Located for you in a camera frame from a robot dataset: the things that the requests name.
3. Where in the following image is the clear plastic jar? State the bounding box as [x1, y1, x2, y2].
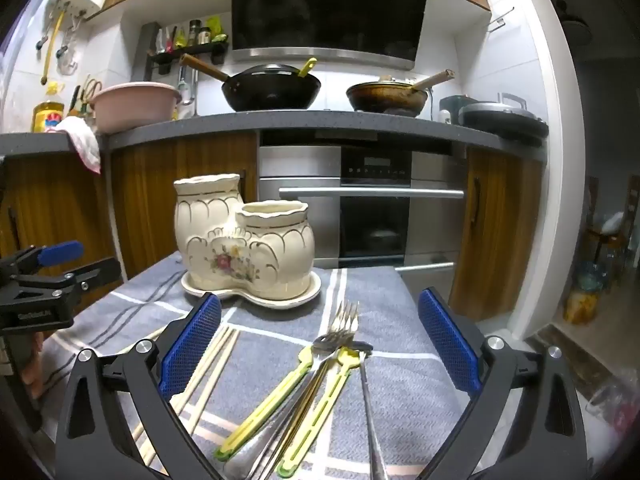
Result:
[564, 255, 601, 323]

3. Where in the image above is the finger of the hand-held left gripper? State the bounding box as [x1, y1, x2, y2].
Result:
[0, 241, 85, 281]
[0, 257, 122, 307]

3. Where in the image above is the hanging metal ladle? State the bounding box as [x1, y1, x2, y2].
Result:
[177, 65, 197, 107]

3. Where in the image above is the grey rice cooker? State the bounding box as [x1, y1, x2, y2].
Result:
[457, 92, 550, 147]

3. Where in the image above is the yellow-green handled spoon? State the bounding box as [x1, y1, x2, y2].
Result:
[215, 332, 346, 462]
[276, 347, 362, 478]

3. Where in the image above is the wooden chair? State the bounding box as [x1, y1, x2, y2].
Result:
[582, 175, 640, 271]

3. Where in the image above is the pink basin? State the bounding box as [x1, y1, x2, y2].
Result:
[90, 81, 183, 134]

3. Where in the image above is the gold fork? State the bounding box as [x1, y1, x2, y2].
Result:
[265, 301, 351, 480]

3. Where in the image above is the silver fork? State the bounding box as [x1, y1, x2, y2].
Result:
[227, 301, 361, 480]

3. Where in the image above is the built-in steel oven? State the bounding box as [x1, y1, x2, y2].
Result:
[257, 144, 468, 270]

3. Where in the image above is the wooden chopstick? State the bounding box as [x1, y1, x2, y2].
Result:
[170, 329, 233, 411]
[190, 331, 242, 433]
[131, 327, 230, 461]
[142, 329, 237, 467]

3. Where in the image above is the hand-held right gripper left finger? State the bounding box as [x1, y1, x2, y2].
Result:
[54, 292, 223, 480]

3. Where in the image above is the metal wall hook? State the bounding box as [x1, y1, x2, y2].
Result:
[487, 6, 516, 28]

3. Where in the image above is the clear plastic bag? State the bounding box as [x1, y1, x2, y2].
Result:
[585, 360, 640, 421]

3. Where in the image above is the cream ceramic tray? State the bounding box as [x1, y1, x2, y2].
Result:
[180, 270, 322, 309]

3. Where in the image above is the brown frying pan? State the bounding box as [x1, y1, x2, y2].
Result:
[346, 70, 455, 117]

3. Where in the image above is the white pink towel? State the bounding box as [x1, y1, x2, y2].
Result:
[54, 116, 102, 175]

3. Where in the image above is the black range hood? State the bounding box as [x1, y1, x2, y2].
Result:
[231, 0, 432, 69]

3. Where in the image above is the grey checked tablecloth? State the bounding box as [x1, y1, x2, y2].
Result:
[37, 252, 493, 480]

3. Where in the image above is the silver flower-shaped spoon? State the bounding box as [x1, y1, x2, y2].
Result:
[350, 340, 388, 480]

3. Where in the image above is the wooden cabinet door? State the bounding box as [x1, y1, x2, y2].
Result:
[450, 147, 544, 323]
[111, 132, 258, 281]
[0, 152, 121, 311]

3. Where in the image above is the cooking oil bottle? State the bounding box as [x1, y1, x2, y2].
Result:
[32, 85, 66, 133]

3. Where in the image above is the black wall rack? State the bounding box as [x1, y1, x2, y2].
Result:
[135, 22, 231, 75]

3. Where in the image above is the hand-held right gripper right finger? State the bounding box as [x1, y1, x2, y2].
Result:
[417, 287, 587, 480]

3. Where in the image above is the black wok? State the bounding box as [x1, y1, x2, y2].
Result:
[180, 54, 322, 112]

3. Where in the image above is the grey kitchen countertop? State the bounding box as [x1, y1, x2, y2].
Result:
[0, 109, 548, 163]

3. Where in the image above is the person's left hand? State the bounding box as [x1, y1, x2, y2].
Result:
[21, 332, 47, 397]

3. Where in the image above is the grey-green kettle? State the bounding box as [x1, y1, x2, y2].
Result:
[439, 95, 483, 126]

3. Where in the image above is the cream floral ceramic utensil holder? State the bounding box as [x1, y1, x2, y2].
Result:
[173, 173, 316, 298]

